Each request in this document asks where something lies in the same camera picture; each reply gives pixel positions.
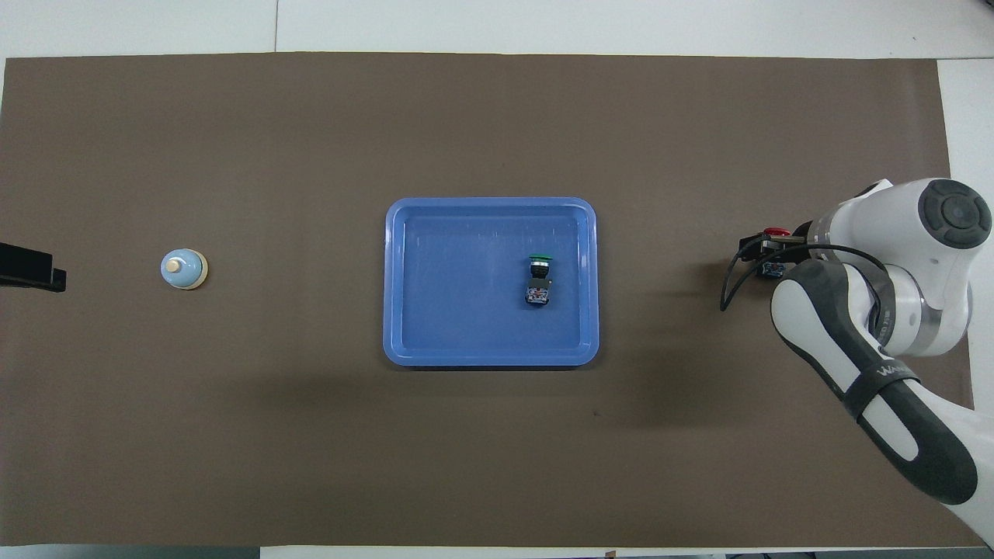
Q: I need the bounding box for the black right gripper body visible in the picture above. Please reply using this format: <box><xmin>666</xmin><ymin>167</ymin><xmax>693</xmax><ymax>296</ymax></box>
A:
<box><xmin>738</xmin><ymin>231</ymin><xmax>812</xmax><ymax>265</ymax></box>

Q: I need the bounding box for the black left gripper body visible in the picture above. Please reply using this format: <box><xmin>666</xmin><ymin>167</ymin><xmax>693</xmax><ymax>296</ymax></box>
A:
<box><xmin>0</xmin><ymin>242</ymin><xmax>67</xmax><ymax>293</ymax></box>

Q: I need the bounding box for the red push button switch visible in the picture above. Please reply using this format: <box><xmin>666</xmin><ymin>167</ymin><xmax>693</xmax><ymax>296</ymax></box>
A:
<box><xmin>759</xmin><ymin>227</ymin><xmax>793</xmax><ymax>280</ymax></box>

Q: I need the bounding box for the green push button switch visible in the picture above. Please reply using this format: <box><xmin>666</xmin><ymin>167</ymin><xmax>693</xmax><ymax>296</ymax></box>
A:
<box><xmin>525</xmin><ymin>254</ymin><xmax>554</xmax><ymax>307</ymax></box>

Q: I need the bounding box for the blue plastic tray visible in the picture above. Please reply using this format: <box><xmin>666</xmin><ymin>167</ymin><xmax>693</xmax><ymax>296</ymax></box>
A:
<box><xmin>383</xmin><ymin>197</ymin><xmax>600</xmax><ymax>367</ymax></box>

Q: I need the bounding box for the brown table mat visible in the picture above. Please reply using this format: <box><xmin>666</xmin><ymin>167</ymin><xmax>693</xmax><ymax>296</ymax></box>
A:
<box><xmin>0</xmin><ymin>53</ymin><xmax>991</xmax><ymax>548</ymax></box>

